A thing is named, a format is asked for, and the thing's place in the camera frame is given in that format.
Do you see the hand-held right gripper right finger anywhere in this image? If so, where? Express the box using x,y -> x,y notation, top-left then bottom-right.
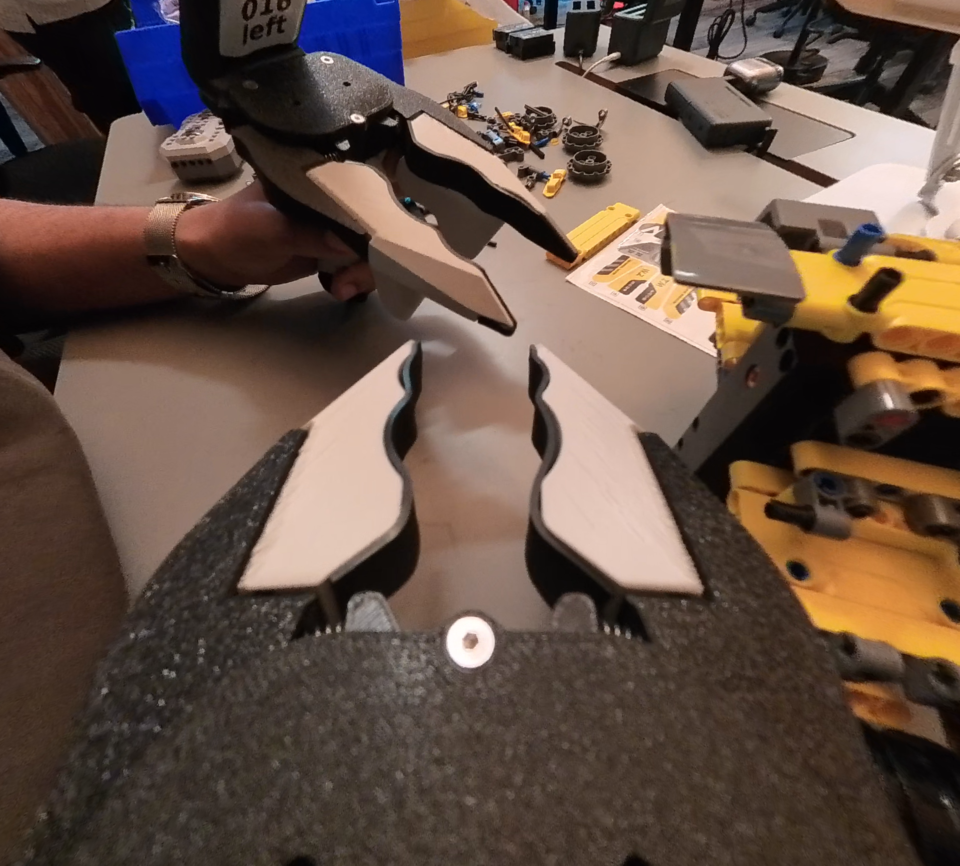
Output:
527,343 -> 706,623

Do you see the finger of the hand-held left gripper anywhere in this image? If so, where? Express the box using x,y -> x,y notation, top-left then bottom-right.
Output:
306,158 -> 519,338
397,110 -> 580,266

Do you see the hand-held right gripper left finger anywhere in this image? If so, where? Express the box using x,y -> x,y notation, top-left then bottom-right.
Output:
236,338 -> 425,623

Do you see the pile of small toy parts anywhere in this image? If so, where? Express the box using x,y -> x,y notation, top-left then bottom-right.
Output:
441,80 -> 615,198

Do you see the yellow toy plate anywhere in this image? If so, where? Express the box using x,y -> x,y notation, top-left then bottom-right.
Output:
546,202 -> 642,272

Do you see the yellow toy vehicle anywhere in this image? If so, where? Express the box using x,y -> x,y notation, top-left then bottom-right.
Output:
660,197 -> 960,770

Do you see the person's left forearm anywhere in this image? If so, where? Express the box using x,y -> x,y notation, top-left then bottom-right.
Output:
0,197 -> 160,316

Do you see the person's left hand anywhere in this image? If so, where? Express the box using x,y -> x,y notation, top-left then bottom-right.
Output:
174,182 -> 376,305

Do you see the blue plastic bin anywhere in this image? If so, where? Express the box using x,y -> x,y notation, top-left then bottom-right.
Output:
114,0 -> 406,130

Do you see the grey toy battery hub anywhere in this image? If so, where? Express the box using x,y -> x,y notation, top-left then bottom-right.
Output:
159,112 -> 245,181

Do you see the yellow box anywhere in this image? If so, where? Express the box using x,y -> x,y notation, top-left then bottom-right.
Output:
399,0 -> 505,62

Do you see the small black battery charger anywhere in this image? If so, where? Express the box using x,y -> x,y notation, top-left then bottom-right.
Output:
564,0 -> 605,57

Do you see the silver mesh wristwatch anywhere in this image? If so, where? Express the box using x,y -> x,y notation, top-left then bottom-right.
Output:
144,193 -> 270,301

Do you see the yellow and black sticker sheet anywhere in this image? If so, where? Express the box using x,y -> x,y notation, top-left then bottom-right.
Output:
566,204 -> 725,357

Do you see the large black battery charger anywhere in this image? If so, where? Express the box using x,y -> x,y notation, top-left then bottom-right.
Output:
607,0 -> 699,67

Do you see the black power bank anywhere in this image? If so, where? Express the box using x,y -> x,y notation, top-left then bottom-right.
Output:
666,78 -> 774,149

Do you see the silver earbud case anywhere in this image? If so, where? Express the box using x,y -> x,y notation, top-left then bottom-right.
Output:
723,56 -> 786,95

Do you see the person's beige clothing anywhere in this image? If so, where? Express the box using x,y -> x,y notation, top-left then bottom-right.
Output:
0,348 -> 130,866

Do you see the black desk cable cover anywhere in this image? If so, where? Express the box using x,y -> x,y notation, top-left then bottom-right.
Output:
622,67 -> 856,162

